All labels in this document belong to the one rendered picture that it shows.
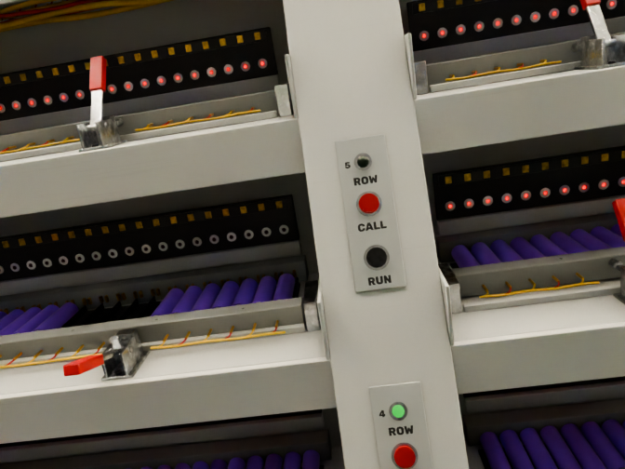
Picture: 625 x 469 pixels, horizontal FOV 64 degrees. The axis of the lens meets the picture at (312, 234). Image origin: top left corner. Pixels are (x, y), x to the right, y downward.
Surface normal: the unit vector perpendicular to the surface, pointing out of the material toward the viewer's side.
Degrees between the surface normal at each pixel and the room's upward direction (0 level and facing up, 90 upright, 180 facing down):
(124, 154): 111
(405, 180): 90
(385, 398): 90
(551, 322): 21
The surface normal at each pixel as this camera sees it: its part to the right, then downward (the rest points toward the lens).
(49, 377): -0.15, -0.94
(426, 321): -0.10, -0.06
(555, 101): -0.04, 0.30
